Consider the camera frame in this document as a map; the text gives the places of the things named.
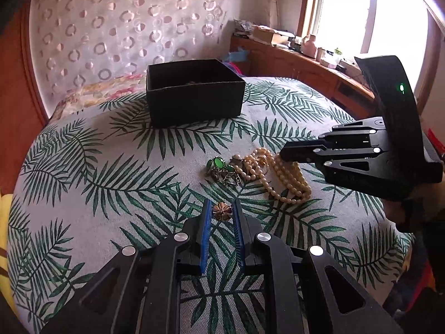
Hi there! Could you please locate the pink bottle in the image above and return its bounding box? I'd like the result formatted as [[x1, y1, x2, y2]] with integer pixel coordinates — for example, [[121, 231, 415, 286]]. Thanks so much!
[[302, 35, 318, 57]]

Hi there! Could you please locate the open cardboard box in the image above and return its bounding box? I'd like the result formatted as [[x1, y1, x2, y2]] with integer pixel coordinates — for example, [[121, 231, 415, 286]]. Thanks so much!
[[252, 26, 297, 46]]

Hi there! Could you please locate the green gemstone metal jewelry piece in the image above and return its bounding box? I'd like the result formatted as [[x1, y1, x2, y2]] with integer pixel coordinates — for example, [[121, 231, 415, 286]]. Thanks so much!
[[204, 153, 244, 187]]

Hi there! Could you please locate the black cardboard box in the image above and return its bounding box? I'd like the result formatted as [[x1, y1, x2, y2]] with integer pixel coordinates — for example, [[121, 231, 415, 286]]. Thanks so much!
[[145, 59, 247, 129]]

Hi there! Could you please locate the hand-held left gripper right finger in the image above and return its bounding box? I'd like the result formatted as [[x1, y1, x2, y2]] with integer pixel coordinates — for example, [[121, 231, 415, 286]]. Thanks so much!
[[234, 198, 406, 334]]

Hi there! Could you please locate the white plastic container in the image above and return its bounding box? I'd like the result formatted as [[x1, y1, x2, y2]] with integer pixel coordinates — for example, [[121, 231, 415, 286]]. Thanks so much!
[[316, 46, 338, 69]]

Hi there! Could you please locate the wooden frame window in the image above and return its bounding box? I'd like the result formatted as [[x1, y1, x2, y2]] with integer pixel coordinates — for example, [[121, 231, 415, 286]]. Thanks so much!
[[296, 0, 439, 112]]

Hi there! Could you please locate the cream pearl necklace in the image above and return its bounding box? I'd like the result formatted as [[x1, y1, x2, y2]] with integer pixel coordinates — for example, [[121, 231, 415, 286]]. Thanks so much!
[[243, 148, 313, 203]]

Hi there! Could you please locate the dark blue red blanket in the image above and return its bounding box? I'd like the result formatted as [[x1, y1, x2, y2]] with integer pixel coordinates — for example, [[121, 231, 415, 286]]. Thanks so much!
[[229, 61, 251, 78]]

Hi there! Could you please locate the bronze flower brooch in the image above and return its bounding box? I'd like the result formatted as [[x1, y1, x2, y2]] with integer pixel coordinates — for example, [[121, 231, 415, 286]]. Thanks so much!
[[212, 201, 233, 222]]

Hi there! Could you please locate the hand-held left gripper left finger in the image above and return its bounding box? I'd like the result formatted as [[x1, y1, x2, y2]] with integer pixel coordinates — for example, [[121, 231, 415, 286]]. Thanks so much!
[[40, 198, 213, 334]]

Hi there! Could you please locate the patterned bag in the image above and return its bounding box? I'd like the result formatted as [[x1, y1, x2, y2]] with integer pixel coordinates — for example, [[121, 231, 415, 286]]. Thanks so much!
[[233, 19, 256, 37]]

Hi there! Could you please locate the beige curtain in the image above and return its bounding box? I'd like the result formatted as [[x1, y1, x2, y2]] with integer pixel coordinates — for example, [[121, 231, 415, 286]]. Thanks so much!
[[262, 0, 283, 30]]

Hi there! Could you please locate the wooden wardrobe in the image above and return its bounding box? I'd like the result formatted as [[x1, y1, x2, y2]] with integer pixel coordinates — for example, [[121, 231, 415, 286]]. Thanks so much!
[[0, 0, 50, 197]]

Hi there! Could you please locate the person's right hand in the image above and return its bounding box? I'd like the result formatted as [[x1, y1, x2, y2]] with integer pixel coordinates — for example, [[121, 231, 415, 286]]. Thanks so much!
[[383, 198, 409, 233]]

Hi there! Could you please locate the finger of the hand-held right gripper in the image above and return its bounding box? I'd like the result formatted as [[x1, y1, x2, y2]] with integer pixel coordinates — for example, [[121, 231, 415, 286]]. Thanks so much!
[[280, 139, 387, 183], [319, 118, 387, 146]]

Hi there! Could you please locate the blue cloth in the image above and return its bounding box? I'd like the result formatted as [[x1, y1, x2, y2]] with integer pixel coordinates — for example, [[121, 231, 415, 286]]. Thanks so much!
[[222, 50, 249, 65]]

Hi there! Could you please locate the wooden window cabinet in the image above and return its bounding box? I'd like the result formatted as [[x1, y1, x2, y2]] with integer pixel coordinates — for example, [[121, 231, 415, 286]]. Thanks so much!
[[229, 36, 380, 119]]

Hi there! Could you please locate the circle pattern wall cloth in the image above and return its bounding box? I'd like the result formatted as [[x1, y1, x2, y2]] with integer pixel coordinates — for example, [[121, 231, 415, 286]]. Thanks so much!
[[29, 0, 234, 112]]

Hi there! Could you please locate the yellow plush toy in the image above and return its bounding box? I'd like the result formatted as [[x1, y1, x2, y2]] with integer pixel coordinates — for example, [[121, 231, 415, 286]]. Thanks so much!
[[0, 194, 12, 286]]

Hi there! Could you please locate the floral blanket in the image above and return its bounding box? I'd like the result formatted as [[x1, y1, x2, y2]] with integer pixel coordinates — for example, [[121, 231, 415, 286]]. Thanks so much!
[[51, 73, 149, 119]]

